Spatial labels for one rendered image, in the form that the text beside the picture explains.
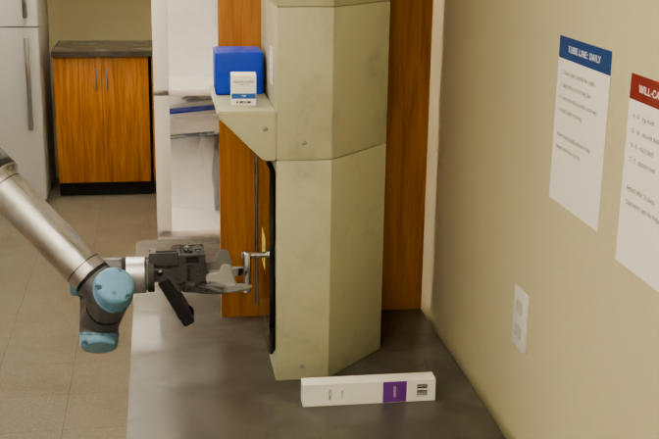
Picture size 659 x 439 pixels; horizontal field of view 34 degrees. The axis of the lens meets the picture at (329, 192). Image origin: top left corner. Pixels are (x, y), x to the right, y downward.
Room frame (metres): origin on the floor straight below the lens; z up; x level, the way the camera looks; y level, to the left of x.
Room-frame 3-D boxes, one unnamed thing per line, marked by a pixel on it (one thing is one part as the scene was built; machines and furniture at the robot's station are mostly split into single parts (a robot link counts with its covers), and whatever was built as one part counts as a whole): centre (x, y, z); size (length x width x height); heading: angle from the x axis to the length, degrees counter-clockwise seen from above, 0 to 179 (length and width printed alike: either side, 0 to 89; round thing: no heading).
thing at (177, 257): (2.07, 0.31, 1.17); 0.12 x 0.08 x 0.09; 99
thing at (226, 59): (2.28, 0.20, 1.56); 0.10 x 0.10 x 0.09; 9
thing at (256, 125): (2.20, 0.19, 1.46); 0.32 x 0.11 x 0.10; 9
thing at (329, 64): (2.23, 0.01, 1.33); 0.32 x 0.25 x 0.77; 9
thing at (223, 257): (2.13, 0.22, 1.17); 0.09 x 0.03 x 0.06; 125
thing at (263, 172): (2.21, 0.14, 1.19); 0.30 x 0.01 x 0.40; 9
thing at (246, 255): (2.10, 0.15, 1.17); 0.05 x 0.03 x 0.10; 99
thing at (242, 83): (2.13, 0.18, 1.54); 0.05 x 0.05 x 0.06; 7
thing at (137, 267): (2.06, 0.39, 1.17); 0.08 x 0.05 x 0.08; 9
